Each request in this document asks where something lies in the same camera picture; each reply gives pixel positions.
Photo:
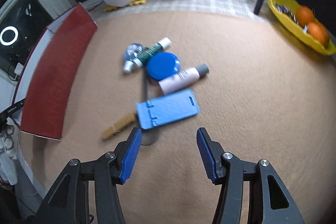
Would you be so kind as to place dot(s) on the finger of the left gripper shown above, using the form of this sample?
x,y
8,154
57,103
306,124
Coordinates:
x,y
11,110

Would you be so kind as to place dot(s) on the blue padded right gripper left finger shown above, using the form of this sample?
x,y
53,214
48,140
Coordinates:
x,y
67,201

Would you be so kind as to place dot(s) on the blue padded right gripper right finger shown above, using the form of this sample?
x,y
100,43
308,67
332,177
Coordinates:
x,y
269,199

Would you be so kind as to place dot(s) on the blue plastic phone stand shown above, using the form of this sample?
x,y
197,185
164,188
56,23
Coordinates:
x,y
167,109

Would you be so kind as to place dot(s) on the blue correction tape dispenser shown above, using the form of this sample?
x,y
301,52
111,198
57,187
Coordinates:
x,y
131,53

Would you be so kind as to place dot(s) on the green white lip balm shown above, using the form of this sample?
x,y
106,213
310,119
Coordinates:
x,y
142,59

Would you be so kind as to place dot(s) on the blue round lid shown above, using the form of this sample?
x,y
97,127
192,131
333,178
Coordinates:
x,y
162,65

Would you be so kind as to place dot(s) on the white gloved hand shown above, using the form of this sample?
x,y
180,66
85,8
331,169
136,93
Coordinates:
x,y
8,155

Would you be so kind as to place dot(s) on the red white cardboard box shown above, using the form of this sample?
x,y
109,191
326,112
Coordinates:
x,y
49,72

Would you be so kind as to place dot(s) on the wooden clothespin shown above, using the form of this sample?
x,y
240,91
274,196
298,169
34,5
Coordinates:
x,y
118,126

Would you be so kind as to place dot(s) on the pink lotion bottle grey cap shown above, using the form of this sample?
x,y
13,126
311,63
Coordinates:
x,y
183,79

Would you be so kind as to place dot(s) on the yellow leaf-shaped fruit bowl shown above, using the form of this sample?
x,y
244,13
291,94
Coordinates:
x,y
296,30

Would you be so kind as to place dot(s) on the orange fruit right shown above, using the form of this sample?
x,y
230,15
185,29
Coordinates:
x,y
326,37

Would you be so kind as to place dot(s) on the orange fruit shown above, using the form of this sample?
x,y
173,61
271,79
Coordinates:
x,y
326,37
314,30
304,15

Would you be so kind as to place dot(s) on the orange fruit front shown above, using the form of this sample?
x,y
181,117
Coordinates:
x,y
314,30

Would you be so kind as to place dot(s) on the orange fruit rear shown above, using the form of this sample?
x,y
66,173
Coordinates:
x,y
304,15

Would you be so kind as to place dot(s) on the checked white cloth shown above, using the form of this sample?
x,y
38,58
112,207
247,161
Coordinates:
x,y
237,8

